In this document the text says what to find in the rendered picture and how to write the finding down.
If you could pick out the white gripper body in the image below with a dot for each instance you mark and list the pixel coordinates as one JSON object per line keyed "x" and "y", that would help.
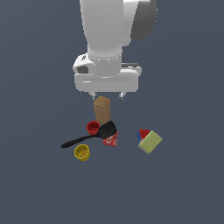
{"x": 105, "y": 83}

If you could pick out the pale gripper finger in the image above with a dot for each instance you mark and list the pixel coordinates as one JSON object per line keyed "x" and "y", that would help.
{"x": 93, "y": 94}
{"x": 122, "y": 94}

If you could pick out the tall brown cardboard box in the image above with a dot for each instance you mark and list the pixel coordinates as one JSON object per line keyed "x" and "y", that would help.
{"x": 102, "y": 110}

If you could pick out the red cup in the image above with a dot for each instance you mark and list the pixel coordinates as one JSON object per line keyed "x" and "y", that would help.
{"x": 93, "y": 127}

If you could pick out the black spatula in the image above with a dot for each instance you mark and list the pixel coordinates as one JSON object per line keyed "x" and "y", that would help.
{"x": 106, "y": 129}

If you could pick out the red and blue cube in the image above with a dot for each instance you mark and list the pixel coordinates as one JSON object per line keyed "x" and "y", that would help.
{"x": 142, "y": 134}

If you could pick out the red patterned box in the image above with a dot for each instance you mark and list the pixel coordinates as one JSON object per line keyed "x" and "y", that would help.
{"x": 111, "y": 141}

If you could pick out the pale green sponge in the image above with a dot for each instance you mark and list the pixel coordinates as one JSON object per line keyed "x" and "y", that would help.
{"x": 150, "y": 142}

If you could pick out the yellow cup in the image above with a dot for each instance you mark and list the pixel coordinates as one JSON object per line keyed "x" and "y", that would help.
{"x": 82, "y": 152}

